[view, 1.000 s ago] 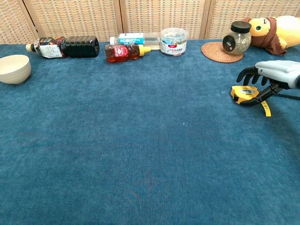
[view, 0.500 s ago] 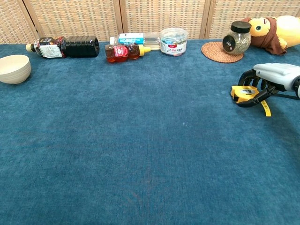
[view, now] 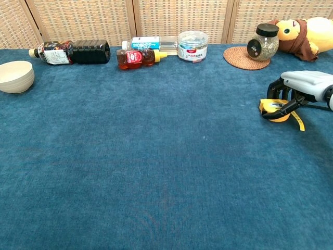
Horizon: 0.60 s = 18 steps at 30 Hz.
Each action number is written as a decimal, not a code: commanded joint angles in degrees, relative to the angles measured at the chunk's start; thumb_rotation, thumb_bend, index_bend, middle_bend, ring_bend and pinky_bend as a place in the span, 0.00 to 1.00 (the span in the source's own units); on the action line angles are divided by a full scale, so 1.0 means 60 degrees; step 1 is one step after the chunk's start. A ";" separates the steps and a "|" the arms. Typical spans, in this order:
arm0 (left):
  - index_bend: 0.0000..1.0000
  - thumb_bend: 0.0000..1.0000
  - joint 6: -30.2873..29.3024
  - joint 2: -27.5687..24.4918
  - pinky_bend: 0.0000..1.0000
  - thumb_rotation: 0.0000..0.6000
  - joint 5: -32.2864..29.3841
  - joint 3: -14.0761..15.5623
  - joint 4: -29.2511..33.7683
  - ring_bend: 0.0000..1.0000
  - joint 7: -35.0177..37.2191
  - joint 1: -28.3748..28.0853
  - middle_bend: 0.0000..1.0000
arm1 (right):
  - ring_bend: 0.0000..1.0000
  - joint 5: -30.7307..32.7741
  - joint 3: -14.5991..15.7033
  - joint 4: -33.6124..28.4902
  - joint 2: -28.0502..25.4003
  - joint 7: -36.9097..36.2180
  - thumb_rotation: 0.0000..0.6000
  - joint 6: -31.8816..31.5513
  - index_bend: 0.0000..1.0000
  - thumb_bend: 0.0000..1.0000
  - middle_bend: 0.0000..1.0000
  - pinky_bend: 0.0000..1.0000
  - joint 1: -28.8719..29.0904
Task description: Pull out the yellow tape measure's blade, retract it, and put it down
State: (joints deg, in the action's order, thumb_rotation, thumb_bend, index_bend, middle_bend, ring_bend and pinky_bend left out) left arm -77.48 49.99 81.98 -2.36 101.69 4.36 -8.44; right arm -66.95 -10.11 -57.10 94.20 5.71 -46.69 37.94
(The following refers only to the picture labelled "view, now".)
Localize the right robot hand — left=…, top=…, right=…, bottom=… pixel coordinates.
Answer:
left=262, top=70, right=333, bottom=120

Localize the yellow tape measure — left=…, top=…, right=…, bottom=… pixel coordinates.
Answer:
left=259, top=98, right=333, bottom=132

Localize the yellow plush toy brown hood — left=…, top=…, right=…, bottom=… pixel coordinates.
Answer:
left=267, top=17, right=333, bottom=63

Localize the glass jar with black lid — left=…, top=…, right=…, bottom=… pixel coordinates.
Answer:
left=246, top=23, right=280, bottom=62

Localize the round woven coaster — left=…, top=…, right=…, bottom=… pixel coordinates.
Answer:
left=223, top=46, right=271, bottom=71

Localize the clear plastic clip tub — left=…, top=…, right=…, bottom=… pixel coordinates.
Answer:
left=177, top=30, right=209, bottom=63

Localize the clear bottle with blue label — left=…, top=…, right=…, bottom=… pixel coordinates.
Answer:
left=121, top=36, right=180, bottom=57

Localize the blue tablecloth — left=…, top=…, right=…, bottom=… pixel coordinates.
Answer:
left=0, top=43, right=333, bottom=250

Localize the bear-shaped honey bottle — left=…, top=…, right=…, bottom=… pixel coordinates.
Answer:
left=116, top=48, right=168, bottom=70

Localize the dark soy sauce bottle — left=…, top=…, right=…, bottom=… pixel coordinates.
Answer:
left=28, top=39, right=111, bottom=65

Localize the woven folding screen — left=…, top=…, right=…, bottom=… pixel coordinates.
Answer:
left=0, top=0, right=333, bottom=50

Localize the cream bowl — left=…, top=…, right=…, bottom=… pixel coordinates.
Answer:
left=0, top=60, right=35, bottom=94

